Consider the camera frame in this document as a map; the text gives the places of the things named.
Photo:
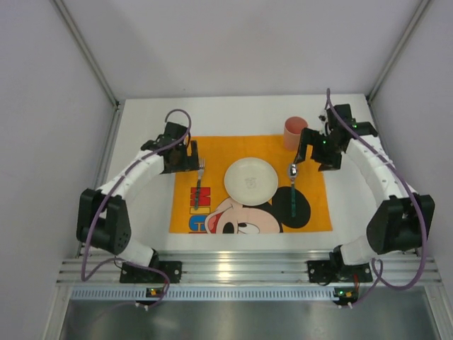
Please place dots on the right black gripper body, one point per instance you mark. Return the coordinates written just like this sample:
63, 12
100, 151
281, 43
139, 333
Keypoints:
311, 142

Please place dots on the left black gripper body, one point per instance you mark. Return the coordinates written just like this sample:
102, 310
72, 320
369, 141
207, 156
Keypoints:
191, 156

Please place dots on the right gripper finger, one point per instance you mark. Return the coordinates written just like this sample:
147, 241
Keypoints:
308, 137
329, 166

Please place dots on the fork with green handle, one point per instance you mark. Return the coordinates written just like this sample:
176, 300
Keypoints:
200, 174

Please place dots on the pink plastic cup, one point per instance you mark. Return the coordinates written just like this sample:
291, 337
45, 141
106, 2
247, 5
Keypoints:
292, 130

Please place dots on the spoon with green handle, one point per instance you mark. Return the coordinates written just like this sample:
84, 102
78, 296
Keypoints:
292, 173

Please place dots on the orange Mickey Mouse placemat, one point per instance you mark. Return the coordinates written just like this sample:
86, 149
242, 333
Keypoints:
220, 214

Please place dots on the cream white plate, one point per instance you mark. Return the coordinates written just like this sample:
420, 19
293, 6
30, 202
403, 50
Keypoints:
251, 181

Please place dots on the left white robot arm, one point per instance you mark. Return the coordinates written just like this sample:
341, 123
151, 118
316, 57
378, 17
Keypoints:
103, 218

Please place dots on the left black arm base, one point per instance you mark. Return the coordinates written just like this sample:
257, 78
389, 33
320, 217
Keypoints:
164, 272

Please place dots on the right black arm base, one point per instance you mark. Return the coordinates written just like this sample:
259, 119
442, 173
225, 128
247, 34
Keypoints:
333, 270

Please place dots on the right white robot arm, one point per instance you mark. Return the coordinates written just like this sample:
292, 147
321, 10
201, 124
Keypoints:
403, 217

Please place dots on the aluminium mounting rail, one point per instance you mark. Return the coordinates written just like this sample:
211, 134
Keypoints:
246, 267

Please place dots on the perforated metal cable tray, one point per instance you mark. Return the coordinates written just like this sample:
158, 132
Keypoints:
193, 293

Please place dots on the left aluminium corner post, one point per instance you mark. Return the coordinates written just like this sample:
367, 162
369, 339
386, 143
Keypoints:
74, 31

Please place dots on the aluminium corner post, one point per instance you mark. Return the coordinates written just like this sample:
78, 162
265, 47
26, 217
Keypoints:
74, 31
397, 50

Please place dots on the right aluminium corner post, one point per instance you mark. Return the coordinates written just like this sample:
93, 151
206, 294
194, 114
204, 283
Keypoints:
397, 50

